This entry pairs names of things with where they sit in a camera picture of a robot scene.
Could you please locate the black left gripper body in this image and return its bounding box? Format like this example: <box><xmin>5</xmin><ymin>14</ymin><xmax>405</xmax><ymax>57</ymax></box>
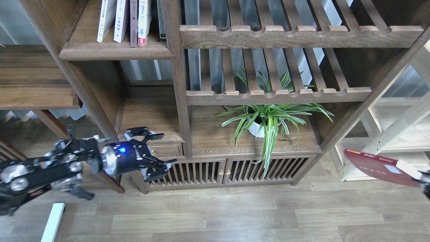
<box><xmin>101</xmin><ymin>140</ymin><xmax>155</xmax><ymax>177</ymax></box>

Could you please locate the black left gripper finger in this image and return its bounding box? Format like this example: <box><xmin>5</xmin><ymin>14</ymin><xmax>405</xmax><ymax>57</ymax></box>
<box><xmin>139</xmin><ymin>156</ymin><xmax>178</xmax><ymax>182</ymax></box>
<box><xmin>123</xmin><ymin>126</ymin><xmax>164</xmax><ymax>145</ymax></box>

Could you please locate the red cover book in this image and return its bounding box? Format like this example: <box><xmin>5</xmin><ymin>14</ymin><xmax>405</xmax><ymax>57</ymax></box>
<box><xmin>343</xmin><ymin>149</ymin><xmax>424</xmax><ymax>188</ymax></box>

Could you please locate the pale lavender white book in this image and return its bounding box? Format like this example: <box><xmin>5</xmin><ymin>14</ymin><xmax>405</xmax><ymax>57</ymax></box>
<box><xmin>113</xmin><ymin>0</ymin><xmax>130</xmax><ymax>43</ymax></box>

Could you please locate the yellow green cover book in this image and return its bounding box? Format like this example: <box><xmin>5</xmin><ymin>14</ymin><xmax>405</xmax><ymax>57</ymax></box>
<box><xmin>96</xmin><ymin>0</ymin><xmax>117</xmax><ymax>42</ymax></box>

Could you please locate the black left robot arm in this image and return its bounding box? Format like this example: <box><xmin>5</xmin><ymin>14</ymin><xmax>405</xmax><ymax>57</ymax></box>
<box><xmin>0</xmin><ymin>125</ymin><xmax>177</xmax><ymax>216</ymax></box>

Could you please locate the light wooden shelf rack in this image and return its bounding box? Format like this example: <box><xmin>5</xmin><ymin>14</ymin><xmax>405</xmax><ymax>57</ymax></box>
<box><xmin>329</xmin><ymin>44</ymin><xmax>430</xmax><ymax>182</ymax></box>

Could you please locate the white bar on floor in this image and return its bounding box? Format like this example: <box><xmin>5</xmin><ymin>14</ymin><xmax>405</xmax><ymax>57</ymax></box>
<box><xmin>41</xmin><ymin>203</ymin><xmax>66</xmax><ymax>242</ymax></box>

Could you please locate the dark wooden bookshelf cabinet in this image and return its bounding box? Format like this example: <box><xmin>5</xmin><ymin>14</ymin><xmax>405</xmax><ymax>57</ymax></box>
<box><xmin>18</xmin><ymin>0</ymin><xmax>429</xmax><ymax>194</ymax></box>

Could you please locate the white red upright book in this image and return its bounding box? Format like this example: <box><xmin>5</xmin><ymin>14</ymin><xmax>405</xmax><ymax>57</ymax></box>
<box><xmin>137</xmin><ymin>0</ymin><xmax>152</xmax><ymax>46</ymax></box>

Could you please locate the green spider plant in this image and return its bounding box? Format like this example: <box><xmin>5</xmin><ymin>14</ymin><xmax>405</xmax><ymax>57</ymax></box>
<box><xmin>211</xmin><ymin>67</ymin><xmax>335</xmax><ymax>178</ymax></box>

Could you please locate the dark thin upright book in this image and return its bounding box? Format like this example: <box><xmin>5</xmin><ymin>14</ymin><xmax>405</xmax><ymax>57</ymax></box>
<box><xmin>157</xmin><ymin>0</ymin><xmax>167</xmax><ymax>43</ymax></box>

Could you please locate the brown spine upright book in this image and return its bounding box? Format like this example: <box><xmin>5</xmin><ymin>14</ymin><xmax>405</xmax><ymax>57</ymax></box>
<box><xmin>130</xmin><ymin>0</ymin><xmax>139</xmax><ymax>48</ymax></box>

